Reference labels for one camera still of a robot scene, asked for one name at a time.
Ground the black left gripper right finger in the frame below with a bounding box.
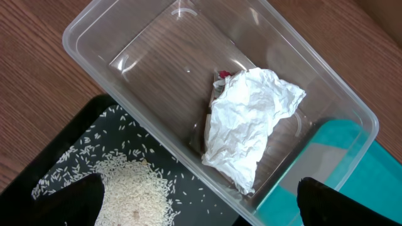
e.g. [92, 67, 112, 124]
[296, 177, 399, 226]

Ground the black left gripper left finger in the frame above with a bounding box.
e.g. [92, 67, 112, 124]
[1, 173, 105, 225]

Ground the black food waste tray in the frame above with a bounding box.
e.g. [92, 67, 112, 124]
[1, 95, 247, 225]

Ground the teal plastic tray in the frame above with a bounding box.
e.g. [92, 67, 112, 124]
[256, 120, 401, 225]

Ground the pile of rice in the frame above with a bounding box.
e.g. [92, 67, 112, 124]
[30, 105, 220, 226]

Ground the crumpled white napkin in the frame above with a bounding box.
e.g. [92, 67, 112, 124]
[202, 68, 306, 195]

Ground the red wrapper under napkin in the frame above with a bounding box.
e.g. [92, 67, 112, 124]
[213, 70, 232, 99]

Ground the clear plastic bin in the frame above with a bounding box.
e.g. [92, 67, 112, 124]
[62, 0, 379, 225]

